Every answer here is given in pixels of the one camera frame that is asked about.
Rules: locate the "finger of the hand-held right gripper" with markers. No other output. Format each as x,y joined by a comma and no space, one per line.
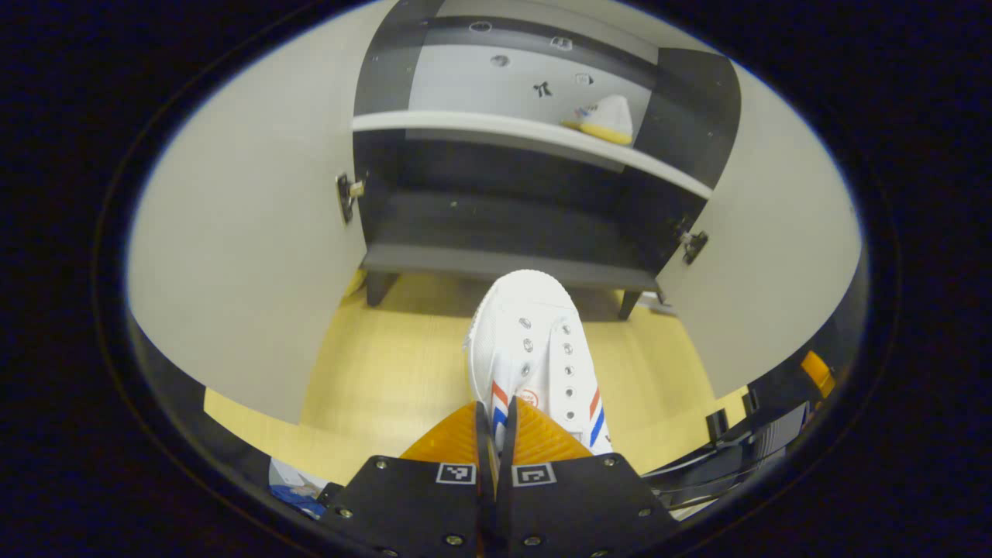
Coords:
819,373

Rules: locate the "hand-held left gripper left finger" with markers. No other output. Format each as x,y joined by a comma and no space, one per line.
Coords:
411,511

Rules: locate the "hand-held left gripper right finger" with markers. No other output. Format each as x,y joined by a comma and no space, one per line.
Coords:
581,511

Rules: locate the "white shoe cabinet door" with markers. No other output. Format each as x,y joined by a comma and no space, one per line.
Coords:
775,248
256,256

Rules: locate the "white striped shoe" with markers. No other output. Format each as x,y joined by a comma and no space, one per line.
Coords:
608,120
527,325

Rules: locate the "white shoe cabinet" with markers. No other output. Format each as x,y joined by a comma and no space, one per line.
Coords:
504,225

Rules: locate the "blue printed booklet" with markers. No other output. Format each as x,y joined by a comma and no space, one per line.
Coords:
298,488

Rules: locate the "black floor bracket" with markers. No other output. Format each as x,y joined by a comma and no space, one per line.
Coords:
718,426
751,403

